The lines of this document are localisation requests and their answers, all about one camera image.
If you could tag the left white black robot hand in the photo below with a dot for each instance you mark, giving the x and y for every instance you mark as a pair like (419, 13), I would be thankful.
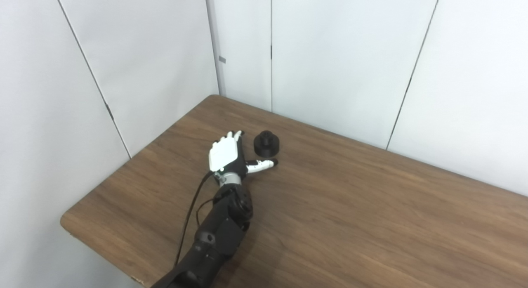
(225, 154)

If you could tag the round black part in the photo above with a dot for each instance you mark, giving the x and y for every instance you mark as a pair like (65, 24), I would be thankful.
(266, 145)

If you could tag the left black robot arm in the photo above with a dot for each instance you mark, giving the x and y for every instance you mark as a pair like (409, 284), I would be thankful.
(218, 234)

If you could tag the grey wall corner post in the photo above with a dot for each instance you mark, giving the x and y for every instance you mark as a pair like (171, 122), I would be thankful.
(214, 40)

